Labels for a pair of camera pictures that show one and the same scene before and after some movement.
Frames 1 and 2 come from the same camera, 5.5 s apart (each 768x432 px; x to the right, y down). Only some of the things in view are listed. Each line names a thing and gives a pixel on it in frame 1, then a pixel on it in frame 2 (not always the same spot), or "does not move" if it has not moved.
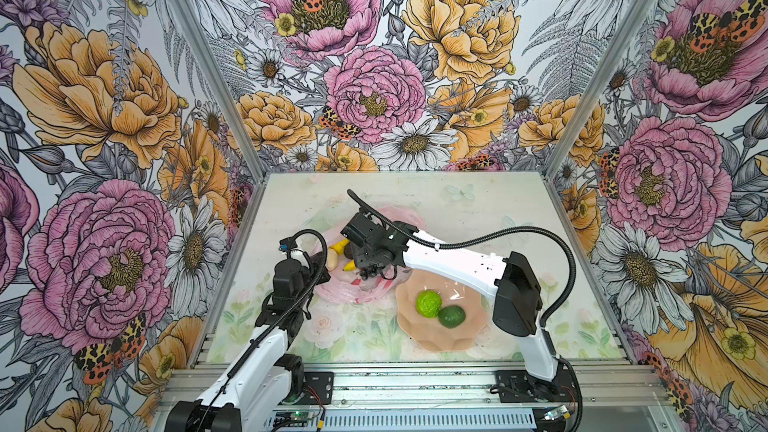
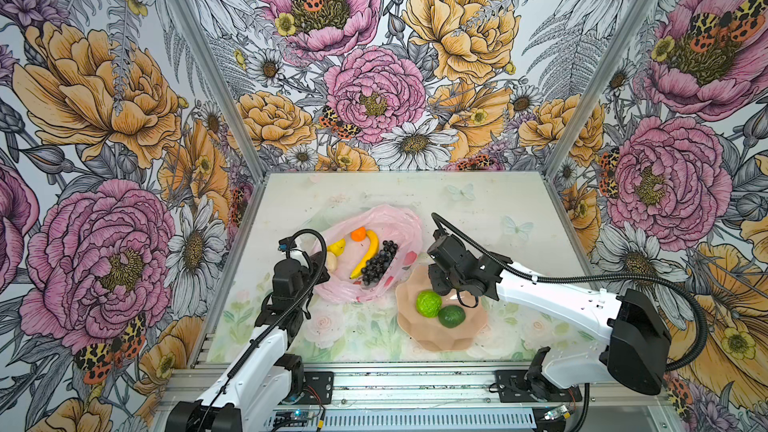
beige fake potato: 332,259 does not move
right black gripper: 359,254 -> 435,278
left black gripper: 313,261 does not move
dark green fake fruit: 451,317 does not move
